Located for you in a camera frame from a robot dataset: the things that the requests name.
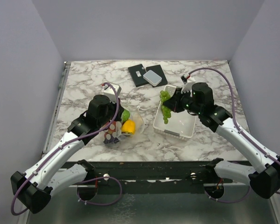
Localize white perforated plastic basket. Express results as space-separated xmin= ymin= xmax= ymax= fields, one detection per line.
xmin=153 ymin=84 xmax=196 ymax=141

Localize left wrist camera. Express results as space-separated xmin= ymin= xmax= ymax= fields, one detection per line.
xmin=103 ymin=84 xmax=122 ymax=104

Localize clear polka dot zip bag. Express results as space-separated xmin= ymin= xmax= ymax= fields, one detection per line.
xmin=102 ymin=105 xmax=145 ymax=146

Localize green toy citrus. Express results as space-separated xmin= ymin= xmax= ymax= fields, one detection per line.
xmin=121 ymin=109 xmax=130 ymax=123

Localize red yellow toy fruit cluster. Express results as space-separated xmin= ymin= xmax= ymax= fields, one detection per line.
xmin=105 ymin=125 xmax=116 ymax=137

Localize purple toy eggplant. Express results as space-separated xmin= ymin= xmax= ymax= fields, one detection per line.
xmin=103 ymin=133 xmax=119 ymax=145

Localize black box with label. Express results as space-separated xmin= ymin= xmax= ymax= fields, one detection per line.
xmin=128 ymin=64 xmax=149 ymax=87

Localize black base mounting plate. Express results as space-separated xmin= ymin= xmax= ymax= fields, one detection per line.
xmin=60 ymin=160 xmax=248 ymax=196

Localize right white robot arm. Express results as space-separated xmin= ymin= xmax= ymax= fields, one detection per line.
xmin=162 ymin=83 xmax=280 ymax=199

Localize aluminium extrusion right front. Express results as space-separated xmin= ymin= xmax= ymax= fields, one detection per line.
xmin=232 ymin=179 xmax=250 ymax=186

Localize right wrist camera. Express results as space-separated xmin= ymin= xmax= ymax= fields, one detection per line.
xmin=181 ymin=75 xmax=196 ymax=94

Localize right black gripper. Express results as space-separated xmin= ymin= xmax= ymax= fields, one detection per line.
xmin=163 ymin=87 xmax=202 ymax=115

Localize green toy grapes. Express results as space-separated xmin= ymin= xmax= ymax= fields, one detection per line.
xmin=160 ymin=91 xmax=171 ymax=125

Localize yellow toy bell pepper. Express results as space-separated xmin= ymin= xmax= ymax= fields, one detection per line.
xmin=121 ymin=119 xmax=136 ymax=135

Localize black flat box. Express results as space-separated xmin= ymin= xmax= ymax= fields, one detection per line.
xmin=143 ymin=65 xmax=168 ymax=88

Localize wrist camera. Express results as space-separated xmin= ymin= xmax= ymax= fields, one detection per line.
xmin=103 ymin=84 xmax=122 ymax=104
xmin=181 ymin=75 xmax=196 ymax=94

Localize aluminium rail left edge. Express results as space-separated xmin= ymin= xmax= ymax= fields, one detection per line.
xmin=42 ymin=61 xmax=71 ymax=154

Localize white grey small device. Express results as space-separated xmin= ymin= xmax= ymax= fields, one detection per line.
xmin=143 ymin=70 xmax=162 ymax=87

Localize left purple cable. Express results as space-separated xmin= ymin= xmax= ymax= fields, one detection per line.
xmin=11 ymin=83 xmax=122 ymax=216

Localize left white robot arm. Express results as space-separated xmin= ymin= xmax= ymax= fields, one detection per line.
xmin=10 ymin=94 xmax=124 ymax=216

